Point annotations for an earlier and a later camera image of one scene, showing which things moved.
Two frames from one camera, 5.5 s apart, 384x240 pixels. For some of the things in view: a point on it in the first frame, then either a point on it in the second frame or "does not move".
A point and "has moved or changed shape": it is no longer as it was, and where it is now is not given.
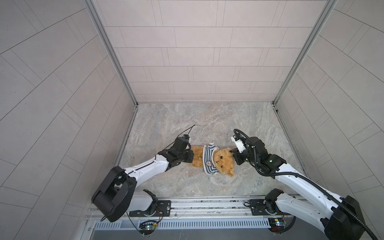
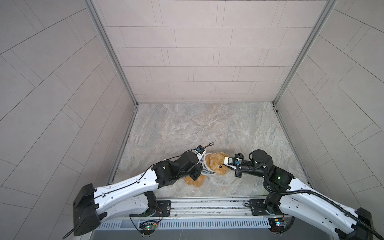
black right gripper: [235, 151] → [237, 174]
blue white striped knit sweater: [208, 163] has moved or changed shape
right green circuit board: [277, 225] does not move
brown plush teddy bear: [213, 159] has moved or changed shape
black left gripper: [189, 158] → [197, 171]
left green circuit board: [147, 226] does not move
